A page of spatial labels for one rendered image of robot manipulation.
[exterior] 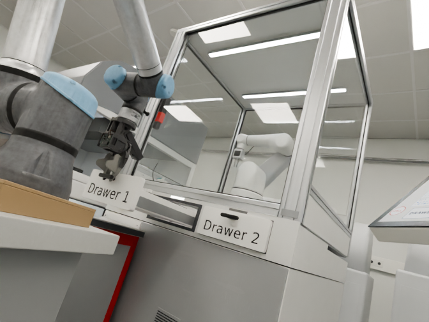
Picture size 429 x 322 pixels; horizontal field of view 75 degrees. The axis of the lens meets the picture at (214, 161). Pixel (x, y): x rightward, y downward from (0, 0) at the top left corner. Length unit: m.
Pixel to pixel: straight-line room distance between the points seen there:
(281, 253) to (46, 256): 0.67
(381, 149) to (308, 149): 3.48
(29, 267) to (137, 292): 0.79
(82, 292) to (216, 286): 0.50
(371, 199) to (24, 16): 4.04
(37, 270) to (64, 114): 0.27
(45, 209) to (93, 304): 0.80
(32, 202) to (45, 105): 0.19
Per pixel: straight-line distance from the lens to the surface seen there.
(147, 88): 0.91
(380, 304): 4.08
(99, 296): 1.29
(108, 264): 1.25
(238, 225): 1.03
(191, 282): 1.13
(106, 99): 1.96
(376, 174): 4.35
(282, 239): 0.97
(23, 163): 0.57
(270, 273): 0.98
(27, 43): 0.75
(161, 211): 1.02
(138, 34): 0.84
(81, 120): 0.61
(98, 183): 1.09
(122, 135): 1.02
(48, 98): 0.61
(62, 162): 0.59
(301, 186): 1.00
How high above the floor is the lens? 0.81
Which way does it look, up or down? 15 degrees up
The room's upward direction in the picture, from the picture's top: 17 degrees clockwise
